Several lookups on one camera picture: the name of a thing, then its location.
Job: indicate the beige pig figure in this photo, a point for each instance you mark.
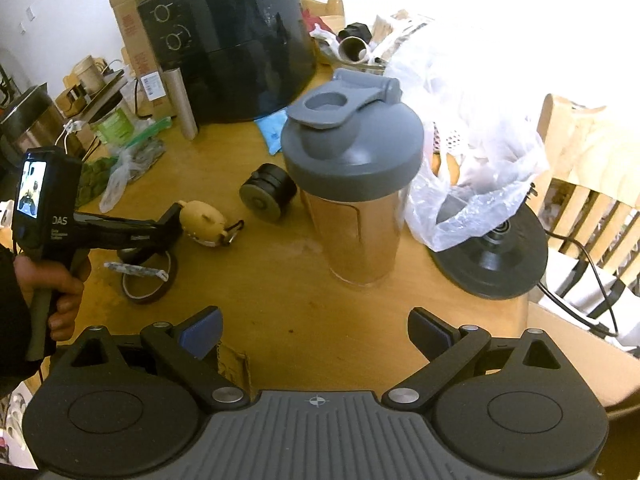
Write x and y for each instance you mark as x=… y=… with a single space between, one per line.
x=205 y=222

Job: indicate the blue wipes packet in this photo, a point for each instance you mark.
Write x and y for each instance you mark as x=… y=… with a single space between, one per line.
x=272 y=132

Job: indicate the orange fruit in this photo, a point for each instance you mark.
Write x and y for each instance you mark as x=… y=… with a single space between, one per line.
x=447 y=170

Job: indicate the person's left forearm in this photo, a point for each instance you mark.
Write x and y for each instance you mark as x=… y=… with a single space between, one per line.
x=15 y=330

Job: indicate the person's left hand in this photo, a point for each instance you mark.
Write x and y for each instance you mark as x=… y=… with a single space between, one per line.
x=67 y=305

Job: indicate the green net bag of produce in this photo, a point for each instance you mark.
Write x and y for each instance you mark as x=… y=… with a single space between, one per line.
x=97 y=180

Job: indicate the black caster wheel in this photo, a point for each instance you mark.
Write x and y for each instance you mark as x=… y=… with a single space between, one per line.
x=265 y=192

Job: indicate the silver foil packet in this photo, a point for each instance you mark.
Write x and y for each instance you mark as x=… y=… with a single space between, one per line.
x=135 y=270

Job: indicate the black air fryer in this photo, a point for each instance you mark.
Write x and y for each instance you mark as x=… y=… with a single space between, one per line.
x=240 y=40

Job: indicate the black round disc base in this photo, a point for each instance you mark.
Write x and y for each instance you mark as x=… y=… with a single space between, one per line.
x=500 y=265

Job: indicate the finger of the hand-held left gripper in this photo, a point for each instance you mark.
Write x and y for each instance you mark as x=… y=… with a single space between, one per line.
x=157 y=232

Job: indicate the red print cardboard box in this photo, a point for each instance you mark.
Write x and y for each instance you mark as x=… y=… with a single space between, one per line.
x=137 y=55

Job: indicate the plastic wrap roll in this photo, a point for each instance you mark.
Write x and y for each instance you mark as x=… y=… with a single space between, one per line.
x=354 y=49

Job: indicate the clear plastic bag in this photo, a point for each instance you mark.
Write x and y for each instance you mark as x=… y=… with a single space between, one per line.
x=127 y=170

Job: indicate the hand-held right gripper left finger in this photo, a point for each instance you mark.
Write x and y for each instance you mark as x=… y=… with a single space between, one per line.
x=202 y=332

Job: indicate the white plastic bag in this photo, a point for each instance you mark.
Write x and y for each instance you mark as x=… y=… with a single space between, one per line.
x=480 y=160

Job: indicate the grey cardboard tube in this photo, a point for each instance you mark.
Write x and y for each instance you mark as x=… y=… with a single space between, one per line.
x=182 y=105

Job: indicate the beige lidded jar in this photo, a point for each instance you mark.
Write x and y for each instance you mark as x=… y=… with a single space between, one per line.
x=91 y=75

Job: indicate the clear shaker bottle grey lid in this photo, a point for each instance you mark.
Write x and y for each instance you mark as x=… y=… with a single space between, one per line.
x=350 y=170

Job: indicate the green label container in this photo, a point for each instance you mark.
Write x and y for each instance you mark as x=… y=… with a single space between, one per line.
x=115 y=127

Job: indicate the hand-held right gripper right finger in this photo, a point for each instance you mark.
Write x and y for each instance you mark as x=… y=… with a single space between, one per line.
x=430 y=334

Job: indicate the wooden chair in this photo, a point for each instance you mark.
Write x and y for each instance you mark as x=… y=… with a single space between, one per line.
x=590 y=185

